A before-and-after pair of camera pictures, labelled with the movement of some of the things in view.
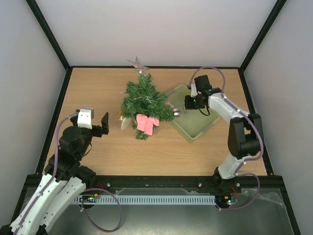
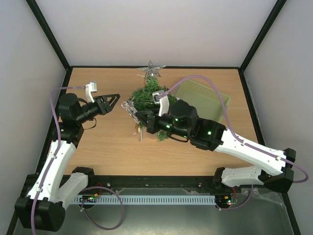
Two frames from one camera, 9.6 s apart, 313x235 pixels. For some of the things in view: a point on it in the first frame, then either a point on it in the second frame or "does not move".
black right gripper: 188,103 to 150,123
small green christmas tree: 142,98 to 143,99
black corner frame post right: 273,14 does not move
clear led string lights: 148,97 to 145,78
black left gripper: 105,129 to 105,105
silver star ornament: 139,68 to 151,70
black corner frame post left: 41,20 does not move
